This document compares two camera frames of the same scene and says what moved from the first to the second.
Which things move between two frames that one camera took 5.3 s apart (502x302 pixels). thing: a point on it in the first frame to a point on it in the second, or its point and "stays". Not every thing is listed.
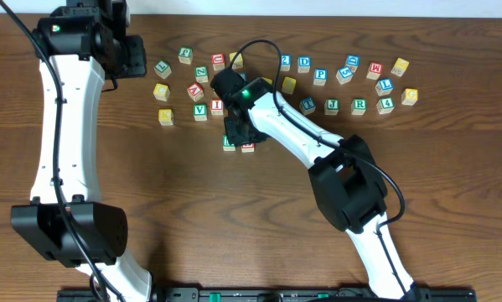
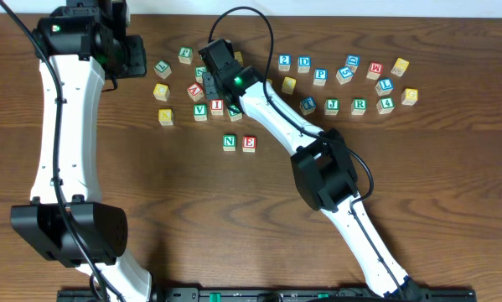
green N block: [226, 146] stays
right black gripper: [240, 132] to [210, 86]
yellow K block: [165, 117] stays
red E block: [248, 148] stays
